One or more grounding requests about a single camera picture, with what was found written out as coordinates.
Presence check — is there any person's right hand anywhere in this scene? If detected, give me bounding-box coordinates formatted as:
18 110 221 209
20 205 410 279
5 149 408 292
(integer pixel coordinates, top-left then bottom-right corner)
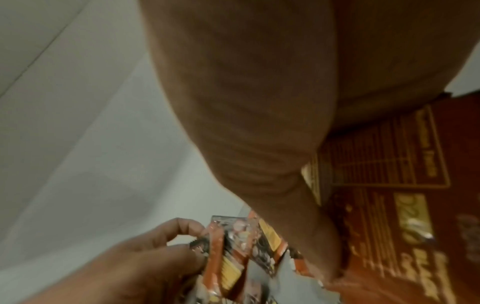
138 0 480 282

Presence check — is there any person's left hand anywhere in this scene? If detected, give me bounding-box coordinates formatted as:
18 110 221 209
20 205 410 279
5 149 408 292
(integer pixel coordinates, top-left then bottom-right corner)
22 217 209 304

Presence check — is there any orange printed sachet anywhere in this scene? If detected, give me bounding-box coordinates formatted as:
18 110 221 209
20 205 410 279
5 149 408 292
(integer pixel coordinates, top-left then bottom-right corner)
247 210 314 278
185 215 263 304

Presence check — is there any large brown printed pouch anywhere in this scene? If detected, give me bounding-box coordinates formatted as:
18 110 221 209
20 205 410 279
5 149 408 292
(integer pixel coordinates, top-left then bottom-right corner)
300 92 480 304

